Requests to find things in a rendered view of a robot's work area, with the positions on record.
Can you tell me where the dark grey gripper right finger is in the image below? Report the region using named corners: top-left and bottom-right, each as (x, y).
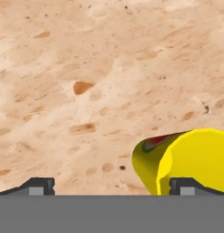
top-left (168, 177), bottom-right (224, 197)

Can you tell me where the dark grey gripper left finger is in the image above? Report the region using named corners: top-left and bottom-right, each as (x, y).
top-left (0, 177), bottom-right (56, 197)

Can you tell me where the yellow cup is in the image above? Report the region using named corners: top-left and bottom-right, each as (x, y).
top-left (131, 127), bottom-right (224, 197)

